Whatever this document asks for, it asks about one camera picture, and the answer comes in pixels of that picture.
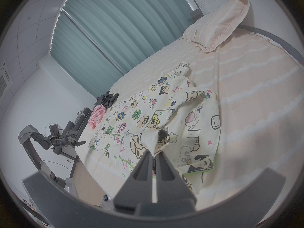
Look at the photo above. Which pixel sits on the pink garment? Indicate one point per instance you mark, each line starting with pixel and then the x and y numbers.
pixel 97 116

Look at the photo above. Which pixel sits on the bed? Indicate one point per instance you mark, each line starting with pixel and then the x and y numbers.
pixel 249 103

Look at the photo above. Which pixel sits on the grey white bedside table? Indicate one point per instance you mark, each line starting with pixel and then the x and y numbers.
pixel 196 13

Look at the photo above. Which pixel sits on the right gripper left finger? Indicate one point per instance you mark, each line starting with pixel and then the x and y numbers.
pixel 140 186

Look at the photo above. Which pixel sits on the white ceiling air conditioner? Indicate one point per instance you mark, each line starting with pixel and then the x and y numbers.
pixel 4 79

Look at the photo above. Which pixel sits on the dark grey garment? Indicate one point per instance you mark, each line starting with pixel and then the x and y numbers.
pixel 106 100

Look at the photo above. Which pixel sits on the black chest of drawers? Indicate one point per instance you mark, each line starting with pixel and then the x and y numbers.
pixel 85 117

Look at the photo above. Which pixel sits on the pale pink striped pillow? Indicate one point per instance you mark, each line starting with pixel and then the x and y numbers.
pixel 216 25

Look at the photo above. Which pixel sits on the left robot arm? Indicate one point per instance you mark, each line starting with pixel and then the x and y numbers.
pixel 25 133

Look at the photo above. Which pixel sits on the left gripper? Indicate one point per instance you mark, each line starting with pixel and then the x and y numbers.
pixel 67 142

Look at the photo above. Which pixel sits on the white printed pyjama top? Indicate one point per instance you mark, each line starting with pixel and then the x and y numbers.
pixel 147 108

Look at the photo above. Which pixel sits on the blue-green curtain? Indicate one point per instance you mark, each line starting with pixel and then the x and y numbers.
pixel 130 20
pixel 78 56

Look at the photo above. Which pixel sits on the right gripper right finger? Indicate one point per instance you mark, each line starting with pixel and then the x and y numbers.
pixel 171 186

